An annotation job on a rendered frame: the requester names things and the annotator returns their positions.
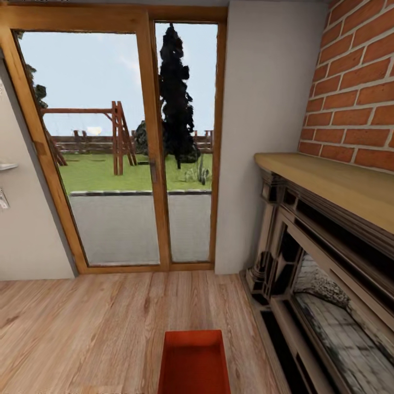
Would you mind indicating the wood fireplace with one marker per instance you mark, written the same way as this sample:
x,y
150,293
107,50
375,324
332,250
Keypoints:
x,y
322,294

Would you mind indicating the storage box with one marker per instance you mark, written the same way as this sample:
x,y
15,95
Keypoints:
x,y
194,362

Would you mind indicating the countertop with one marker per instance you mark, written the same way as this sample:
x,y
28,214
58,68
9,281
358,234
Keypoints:
x,y
364,192

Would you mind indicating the door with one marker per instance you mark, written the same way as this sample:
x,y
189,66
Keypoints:
x,y
124,106

